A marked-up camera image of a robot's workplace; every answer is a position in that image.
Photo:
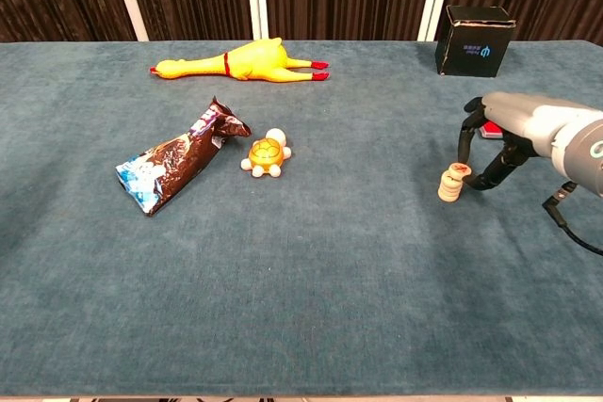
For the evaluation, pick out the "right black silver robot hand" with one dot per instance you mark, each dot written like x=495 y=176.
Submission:
x=523 y=119

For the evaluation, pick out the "red ink pad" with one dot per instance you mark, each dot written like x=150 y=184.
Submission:
x=490 y=131

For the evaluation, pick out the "black cardboard box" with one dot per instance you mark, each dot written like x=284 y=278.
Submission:
x=471 y=51

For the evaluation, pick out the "orange turtle toy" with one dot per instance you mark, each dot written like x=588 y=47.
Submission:
x=266 y=155

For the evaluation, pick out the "yellow rubber chicken toy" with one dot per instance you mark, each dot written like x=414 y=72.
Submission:
x=254 y=63

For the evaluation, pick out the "blue felt table cloth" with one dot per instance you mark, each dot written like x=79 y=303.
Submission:
x=282 y=279

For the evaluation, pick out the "brown snack bag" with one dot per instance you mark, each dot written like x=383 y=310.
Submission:
x=174 y=162

